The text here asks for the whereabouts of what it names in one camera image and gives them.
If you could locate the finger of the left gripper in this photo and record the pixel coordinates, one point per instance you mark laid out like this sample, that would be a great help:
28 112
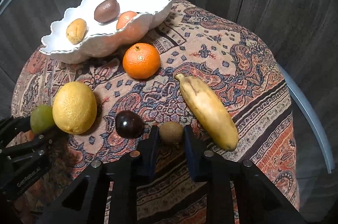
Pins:
11 126
41 142

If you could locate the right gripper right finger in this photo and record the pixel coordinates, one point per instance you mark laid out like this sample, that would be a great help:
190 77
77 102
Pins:
236 190

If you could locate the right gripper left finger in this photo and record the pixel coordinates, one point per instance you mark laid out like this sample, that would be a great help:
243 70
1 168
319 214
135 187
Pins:
106 192

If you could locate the small tan round fruit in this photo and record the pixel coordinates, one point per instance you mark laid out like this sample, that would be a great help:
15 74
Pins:
171 132

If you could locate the yellow orange mango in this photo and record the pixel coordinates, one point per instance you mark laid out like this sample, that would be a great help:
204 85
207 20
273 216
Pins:
76 31

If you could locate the brown kiwi fruit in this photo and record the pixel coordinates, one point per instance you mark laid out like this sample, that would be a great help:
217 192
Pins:
107 11

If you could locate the large orange tangerine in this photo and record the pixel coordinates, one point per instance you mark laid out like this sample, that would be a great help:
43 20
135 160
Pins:
125 18

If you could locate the green apple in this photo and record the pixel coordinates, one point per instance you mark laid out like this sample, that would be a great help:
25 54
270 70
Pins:
41 119

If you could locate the large yellow lemon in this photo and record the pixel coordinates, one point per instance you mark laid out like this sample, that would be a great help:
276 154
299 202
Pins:
74 108

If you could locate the dark purple plum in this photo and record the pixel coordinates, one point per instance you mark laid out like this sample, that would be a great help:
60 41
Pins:
129 125

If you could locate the small yellow banana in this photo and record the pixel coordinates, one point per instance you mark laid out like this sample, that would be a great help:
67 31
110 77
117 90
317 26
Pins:
209 111

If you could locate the patterned paisley tablecloth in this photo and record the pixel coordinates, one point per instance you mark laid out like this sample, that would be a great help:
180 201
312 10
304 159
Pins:
232 60

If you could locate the small orange mandarin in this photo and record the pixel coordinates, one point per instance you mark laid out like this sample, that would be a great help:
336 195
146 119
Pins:
141 61

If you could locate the white scalloped bowl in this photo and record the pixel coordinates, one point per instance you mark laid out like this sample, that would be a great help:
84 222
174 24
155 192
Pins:
101 40

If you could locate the dark wood cabinet doors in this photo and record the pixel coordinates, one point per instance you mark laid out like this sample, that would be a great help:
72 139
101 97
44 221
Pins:
302 36

